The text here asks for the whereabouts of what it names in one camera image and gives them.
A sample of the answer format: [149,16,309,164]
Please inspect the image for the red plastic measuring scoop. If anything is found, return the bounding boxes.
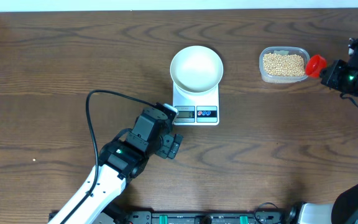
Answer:
[305,55,327,78]

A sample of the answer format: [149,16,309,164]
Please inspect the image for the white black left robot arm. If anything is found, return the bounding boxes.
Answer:
[49,103,183,223]

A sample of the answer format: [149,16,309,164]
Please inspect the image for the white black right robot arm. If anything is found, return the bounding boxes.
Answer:
[287,38,358,223]

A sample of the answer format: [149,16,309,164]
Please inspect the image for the white digital kitchen scale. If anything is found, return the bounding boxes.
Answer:
[173,84,220,126]

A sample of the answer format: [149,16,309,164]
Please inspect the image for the white round bowl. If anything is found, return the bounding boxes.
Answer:
[170,45,224,95]

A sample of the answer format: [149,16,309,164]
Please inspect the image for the clear plastic food container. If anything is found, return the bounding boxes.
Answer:
[259,47,310,84]

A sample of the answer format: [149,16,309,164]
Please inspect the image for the pile of soybeans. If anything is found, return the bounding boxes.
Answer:
[262,53,305,77]

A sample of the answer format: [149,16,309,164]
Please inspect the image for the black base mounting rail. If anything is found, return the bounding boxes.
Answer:
[93,211,291,224]

